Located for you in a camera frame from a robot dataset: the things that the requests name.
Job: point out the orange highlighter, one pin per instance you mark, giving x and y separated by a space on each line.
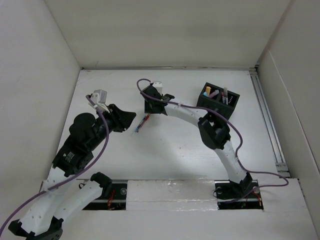
208 90

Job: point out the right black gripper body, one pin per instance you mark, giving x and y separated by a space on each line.
148 107

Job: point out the teal blue pen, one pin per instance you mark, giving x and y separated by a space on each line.
136 130

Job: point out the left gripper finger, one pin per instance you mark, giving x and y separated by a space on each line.
115 111
127 118

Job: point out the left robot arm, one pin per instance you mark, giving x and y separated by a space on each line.
47 217

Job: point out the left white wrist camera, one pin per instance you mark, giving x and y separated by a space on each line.
97 100

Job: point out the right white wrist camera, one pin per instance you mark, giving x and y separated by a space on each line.
158 86

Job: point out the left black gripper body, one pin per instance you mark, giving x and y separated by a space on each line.
114 122

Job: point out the red grip gel pen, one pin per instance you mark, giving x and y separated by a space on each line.
148 115

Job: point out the purple highlighter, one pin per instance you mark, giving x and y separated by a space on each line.
215 93

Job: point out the bright red clear pen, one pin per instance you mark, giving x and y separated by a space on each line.
224 90

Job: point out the dark red pen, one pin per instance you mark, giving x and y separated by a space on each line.
226 97

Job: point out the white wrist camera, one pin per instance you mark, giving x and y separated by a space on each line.
97 100
158 86

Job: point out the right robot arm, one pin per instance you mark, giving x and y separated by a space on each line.
214 133

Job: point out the black pen holder box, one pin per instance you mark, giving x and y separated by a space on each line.
216 102

